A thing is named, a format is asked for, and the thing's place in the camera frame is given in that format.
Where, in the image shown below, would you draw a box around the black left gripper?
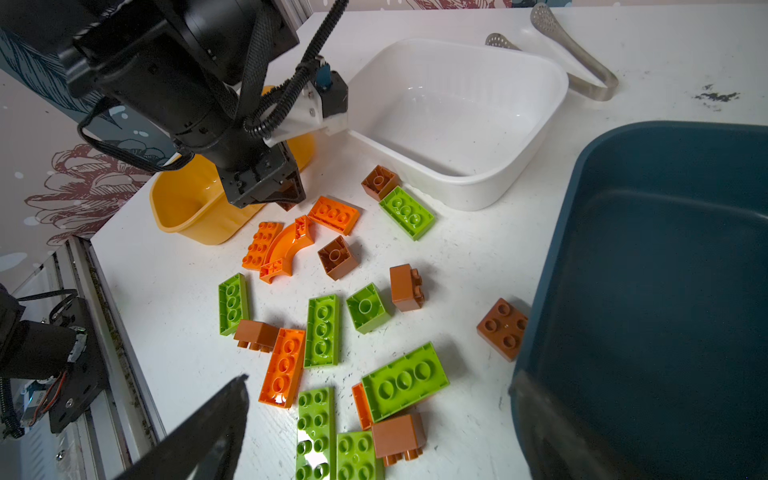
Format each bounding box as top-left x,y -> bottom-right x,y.
212,131 -> 306,208

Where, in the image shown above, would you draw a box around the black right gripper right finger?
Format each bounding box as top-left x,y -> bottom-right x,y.
509,370 -> 636,479

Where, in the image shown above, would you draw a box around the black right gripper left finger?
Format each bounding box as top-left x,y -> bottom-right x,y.
119,375 -> 250,479

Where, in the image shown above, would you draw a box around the orange 2x4 lego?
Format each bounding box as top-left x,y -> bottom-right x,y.
241,222 -> 284,271
258,328 -> 306,409

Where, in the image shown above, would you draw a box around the orange 2x3 lego brick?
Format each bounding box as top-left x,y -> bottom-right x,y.
308,196 -> 360,236

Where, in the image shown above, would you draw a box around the orange curved lego piece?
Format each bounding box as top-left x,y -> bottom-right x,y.
259,215 -> 314,284

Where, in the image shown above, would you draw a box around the brown 2x2 lego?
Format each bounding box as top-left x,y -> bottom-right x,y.
318,236 -> 359,281
361,165 -> 400,202
390,264 -> 425,312

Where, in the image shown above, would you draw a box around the brown 2x2 lego top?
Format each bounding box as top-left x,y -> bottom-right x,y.
361,165 -> 400,202

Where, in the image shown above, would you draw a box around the green 2x4 lego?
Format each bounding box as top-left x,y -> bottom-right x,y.
304,295 -> 341,368
295,387 -> 336,479
218,273 -> 250,336

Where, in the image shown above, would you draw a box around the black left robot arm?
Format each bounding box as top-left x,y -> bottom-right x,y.
1,1 -> 346,208

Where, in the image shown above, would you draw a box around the yellow plastic bin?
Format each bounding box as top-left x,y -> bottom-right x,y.
149,85 -> 317,247

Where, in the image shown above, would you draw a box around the orange 2x4 lego bottom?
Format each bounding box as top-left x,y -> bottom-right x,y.
258,328 -> 306,409

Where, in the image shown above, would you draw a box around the green 2x4 lego bottom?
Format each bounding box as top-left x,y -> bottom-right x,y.
295,387 -> 336,479

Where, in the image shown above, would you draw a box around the brown 2x2 lego studs up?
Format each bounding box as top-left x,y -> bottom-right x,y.
476,298 -> 528,362

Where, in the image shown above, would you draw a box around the green 2x2 lego bottom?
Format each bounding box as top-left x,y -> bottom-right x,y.
336,431 -> 385,480

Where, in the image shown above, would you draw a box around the green 2x2 lego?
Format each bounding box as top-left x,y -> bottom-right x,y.
336,431 -> 385,480
346,283 -> 391,334

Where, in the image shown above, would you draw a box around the green 2x3 lego top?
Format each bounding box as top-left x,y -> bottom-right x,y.
379,186 -> 435,241

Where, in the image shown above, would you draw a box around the green 2x3 lego on orange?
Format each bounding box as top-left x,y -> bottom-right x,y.
361,342 -> 450,423

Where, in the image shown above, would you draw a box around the orange lego under green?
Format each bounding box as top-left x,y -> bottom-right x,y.
352,383 -> 373,431

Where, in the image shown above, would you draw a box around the teal plastic bin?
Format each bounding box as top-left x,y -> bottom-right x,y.
514,121 -> 767,479

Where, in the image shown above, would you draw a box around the green 2x2 lego centre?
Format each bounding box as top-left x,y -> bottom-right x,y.
346,283 -> 391,334

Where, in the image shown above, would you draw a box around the brown 2x2 lego on side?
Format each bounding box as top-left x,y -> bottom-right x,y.
390,264 -> 425,312

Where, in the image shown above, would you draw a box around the white plastic bin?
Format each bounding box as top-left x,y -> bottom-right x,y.
348,38 -> 568,211

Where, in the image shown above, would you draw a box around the metal tongs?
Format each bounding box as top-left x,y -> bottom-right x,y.
484,2 -> 620,103

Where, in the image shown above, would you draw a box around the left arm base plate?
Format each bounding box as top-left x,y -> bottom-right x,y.
31,297 -> 109,434

